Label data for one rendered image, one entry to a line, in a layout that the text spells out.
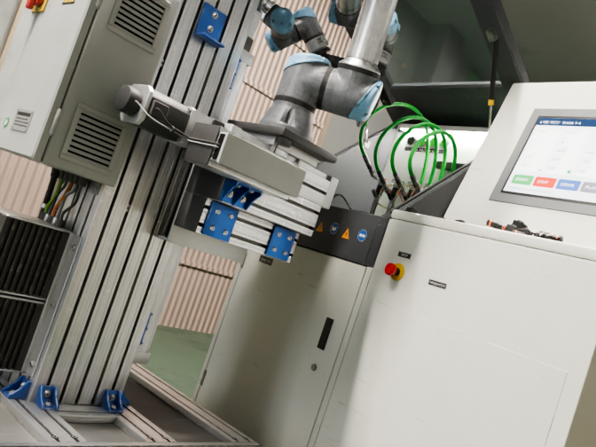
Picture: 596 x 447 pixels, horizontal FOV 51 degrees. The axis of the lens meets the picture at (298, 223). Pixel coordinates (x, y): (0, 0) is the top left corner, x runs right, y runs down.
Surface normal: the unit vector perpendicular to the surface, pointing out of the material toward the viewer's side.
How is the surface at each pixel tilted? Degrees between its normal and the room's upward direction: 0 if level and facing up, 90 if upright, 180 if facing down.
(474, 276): 90
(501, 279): 90
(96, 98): 90
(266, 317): 90
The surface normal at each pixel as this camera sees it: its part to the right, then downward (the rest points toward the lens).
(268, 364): -0.74, -0.29
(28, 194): 0.70, 0.20
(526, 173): -0.64, -0.51
